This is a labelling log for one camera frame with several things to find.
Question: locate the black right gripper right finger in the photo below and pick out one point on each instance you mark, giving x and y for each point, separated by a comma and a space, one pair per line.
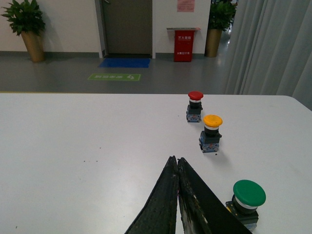
201, 211

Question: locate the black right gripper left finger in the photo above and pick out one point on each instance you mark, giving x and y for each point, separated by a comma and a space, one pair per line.
158, 216

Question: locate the yellow mushroom push button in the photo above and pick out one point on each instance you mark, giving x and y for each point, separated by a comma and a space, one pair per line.
210, 136

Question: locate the green mushroom push button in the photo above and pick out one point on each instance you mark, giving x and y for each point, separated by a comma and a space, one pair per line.
247, 197

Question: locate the red mushroom push button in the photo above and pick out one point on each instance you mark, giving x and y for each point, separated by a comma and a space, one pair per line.
193, 113

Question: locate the green floor sign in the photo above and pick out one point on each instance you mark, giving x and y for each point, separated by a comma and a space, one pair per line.
115, 77

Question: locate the blue floor mat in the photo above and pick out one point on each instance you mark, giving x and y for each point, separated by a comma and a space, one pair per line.
125, 63

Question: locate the grey curtain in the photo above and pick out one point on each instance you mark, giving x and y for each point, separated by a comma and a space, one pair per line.
270, 50

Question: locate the red fire extinguisher box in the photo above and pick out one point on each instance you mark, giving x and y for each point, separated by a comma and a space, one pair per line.
184, 39

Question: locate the grey door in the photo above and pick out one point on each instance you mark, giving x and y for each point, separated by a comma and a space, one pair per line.
128, 28

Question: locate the right potted plant gold vase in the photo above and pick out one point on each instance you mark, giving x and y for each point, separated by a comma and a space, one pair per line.
221, 17

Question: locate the potted plant gold vase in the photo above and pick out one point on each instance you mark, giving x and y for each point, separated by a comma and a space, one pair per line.
26, 20
221, 17

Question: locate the left potted plant gold vase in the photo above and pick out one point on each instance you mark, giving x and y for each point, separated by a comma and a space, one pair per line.
26, 20

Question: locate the pink wall notice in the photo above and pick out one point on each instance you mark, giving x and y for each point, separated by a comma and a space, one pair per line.
185, 6

